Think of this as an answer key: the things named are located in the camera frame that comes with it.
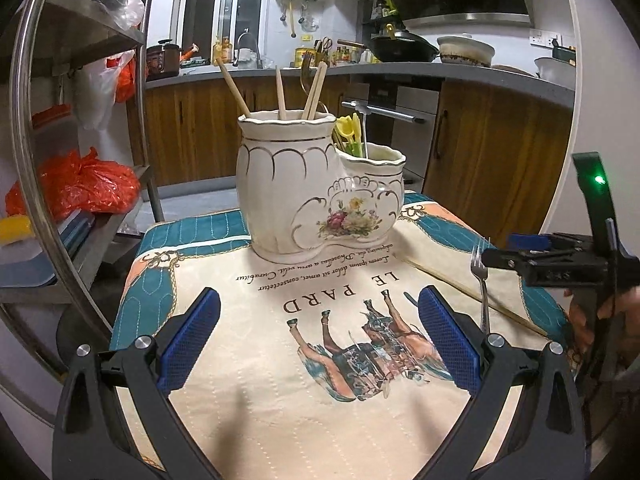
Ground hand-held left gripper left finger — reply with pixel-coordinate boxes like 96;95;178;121
52;287;222;480

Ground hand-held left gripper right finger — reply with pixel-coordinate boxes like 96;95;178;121
416;285;587;480

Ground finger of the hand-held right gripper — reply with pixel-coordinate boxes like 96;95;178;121
480;248;532;273
508;233;592;252

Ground silver fork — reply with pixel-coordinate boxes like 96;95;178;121
471;236;494;336

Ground wooden chopstick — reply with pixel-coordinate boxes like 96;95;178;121
399;254;549;337
301;64;323;121
306;62;329;121
275;65;289;121
218;57;252;119

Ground cream floral ceramic utensil holder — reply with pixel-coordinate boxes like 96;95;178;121
236;109;406;265

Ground yellow tulip-shaped utensil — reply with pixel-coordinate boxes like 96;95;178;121
350;112;364;157
334;116;355;156

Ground person's right hand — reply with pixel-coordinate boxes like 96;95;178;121
564;284;640;367

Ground printed quilted table mat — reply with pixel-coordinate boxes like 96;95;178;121
110;191;571;480

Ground stacked plastic containers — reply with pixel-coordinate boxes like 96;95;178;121
0;209;97;287

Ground built-in stainless oven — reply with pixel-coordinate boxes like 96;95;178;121
340;82;442;187

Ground white bowl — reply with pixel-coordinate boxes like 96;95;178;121
534;57;577;84

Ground grey kitchen countertop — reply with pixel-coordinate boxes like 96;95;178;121
144;61;577;109

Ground large orange plastic bag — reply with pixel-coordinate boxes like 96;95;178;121
6;147;142;222

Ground white casserole pot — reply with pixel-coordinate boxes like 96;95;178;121
437;35;496;67

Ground yellow plastic object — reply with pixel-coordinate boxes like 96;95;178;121
0;214;32;244

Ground wooden kitchen cabinets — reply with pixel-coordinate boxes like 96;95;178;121
127;76;576;242

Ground black wok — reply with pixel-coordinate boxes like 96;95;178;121
337;30;442;64

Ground flat orange packet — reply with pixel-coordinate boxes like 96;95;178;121
31;104;72;129

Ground white plastic bag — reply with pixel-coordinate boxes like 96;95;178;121
75;52;124;129

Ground hanging red plastic bag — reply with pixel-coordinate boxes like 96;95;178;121
115;52;139;104

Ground dark red rice cooker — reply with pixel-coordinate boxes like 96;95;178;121
145;40;182;81

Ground stainless steel storage rack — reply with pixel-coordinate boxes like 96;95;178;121
9;0;167;378

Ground chrome kitchen faucet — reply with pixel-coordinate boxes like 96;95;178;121
234;32;264;69

